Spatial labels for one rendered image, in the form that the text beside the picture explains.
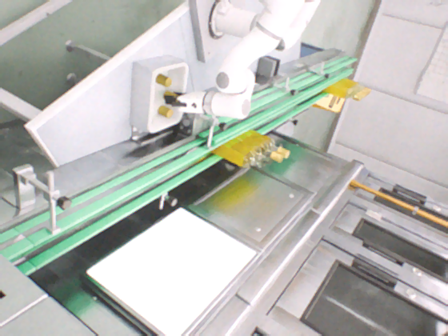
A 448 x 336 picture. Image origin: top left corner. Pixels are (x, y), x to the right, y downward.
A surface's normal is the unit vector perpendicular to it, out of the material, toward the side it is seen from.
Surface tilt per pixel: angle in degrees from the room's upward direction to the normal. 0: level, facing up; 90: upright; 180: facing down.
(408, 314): 90
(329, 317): 90
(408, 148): 90
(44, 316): 90
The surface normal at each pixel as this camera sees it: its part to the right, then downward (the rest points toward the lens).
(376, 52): -0.55, 0.33
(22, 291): 0.18, -0.85
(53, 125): 0.82, 0.40
